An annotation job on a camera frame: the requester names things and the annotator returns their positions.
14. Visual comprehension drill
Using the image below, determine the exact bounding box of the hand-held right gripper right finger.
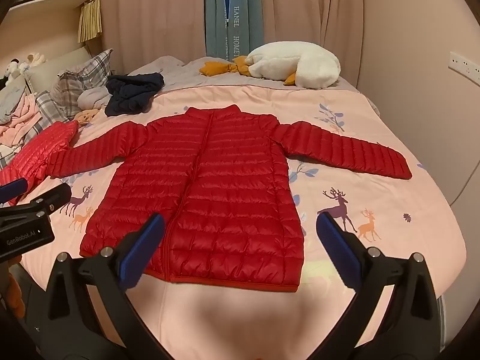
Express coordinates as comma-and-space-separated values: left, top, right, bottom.
311, 212, 441, 360

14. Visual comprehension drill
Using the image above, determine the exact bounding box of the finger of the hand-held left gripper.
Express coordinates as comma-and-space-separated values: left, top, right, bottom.
0, 178, 30, 205
0, 183, 73, 223

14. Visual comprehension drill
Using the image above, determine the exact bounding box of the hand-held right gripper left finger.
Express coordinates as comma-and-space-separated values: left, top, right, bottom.
35, 213, 173, 360

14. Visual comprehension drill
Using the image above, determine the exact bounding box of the red down jacket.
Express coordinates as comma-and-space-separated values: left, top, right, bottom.
45, 106, 413, 294

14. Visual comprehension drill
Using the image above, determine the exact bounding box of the white folded cloth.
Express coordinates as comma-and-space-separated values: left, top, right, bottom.
0, 144, 19, 169

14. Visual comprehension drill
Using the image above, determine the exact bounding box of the pink-red folded down jacket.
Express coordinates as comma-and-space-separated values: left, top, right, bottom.
0, 121, 79, 207

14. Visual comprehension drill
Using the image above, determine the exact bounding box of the pink crumpled garment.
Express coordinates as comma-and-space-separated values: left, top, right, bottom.
0, 94, 49, 147

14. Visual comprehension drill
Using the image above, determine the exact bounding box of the small orange plush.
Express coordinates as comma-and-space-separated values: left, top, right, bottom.
73, 109, 102, 125

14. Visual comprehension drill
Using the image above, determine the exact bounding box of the grey-blue garment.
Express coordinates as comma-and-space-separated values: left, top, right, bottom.
0, 82, 27, 124

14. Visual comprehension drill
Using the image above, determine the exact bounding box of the small plaid pillow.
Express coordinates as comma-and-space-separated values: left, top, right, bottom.
35, 90, 72, 128

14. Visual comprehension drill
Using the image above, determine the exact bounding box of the grey-lilac crumpled cloth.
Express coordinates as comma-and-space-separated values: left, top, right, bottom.
77, 87, 113, 110

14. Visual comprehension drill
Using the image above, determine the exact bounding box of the large plaid pillow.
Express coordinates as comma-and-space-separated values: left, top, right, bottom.
50, 49, 114, 119

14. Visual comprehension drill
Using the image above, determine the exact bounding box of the navy crumpled garment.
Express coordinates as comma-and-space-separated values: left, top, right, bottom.
104, 73, 166, 118

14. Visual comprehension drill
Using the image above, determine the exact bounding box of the beige plush toy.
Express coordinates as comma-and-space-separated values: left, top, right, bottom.
19, 52, 46, 70

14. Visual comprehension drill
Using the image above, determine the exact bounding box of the beige headboard cushion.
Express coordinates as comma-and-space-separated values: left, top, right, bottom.
24, 47, 92, 94

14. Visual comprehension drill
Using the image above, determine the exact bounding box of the pink deer-print blanket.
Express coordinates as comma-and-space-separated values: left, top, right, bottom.
19, 84, 467, 360

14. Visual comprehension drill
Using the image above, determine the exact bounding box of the yellow tassel hanging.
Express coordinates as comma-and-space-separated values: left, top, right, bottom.
77, 0, 103, 44

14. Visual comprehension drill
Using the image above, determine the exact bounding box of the white goose plush toy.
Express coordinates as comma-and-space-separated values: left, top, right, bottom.
199, 41, 341, 91

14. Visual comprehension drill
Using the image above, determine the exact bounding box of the pink curtain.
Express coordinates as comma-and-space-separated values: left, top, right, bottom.
94, 0, 208, 76
260, 0, 365, 83

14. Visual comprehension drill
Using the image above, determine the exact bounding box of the blue-grey curtain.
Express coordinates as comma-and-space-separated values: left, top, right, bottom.
204, 0, 265, 62

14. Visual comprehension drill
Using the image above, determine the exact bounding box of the white wall shelf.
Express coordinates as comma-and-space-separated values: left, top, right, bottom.
0, 0, 94, 31

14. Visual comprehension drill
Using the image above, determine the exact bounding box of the white wall socket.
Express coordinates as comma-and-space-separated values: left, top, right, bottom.
449, 50, 480, 79

